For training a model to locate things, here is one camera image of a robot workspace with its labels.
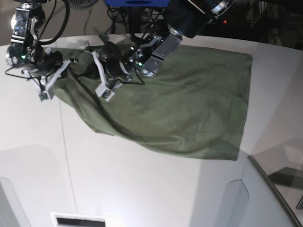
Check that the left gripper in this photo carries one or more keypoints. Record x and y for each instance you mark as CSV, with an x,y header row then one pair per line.
x,y
118,68

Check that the white label plate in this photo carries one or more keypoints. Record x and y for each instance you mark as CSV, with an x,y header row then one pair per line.
x,y
77,220

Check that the green t-shirt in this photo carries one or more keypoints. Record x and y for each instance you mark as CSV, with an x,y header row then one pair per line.
x,y
195,106

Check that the blue box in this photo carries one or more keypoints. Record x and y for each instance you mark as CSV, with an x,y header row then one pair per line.
x,y
138,3

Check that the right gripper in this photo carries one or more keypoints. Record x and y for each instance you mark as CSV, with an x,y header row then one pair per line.
x,y
48,66

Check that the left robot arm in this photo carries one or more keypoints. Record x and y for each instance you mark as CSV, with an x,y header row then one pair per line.
x,y
180,18

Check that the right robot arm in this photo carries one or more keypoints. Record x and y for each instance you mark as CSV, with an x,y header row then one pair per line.
x,y
28,18

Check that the black table leg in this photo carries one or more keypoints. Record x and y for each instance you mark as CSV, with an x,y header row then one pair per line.
x,y
134,15

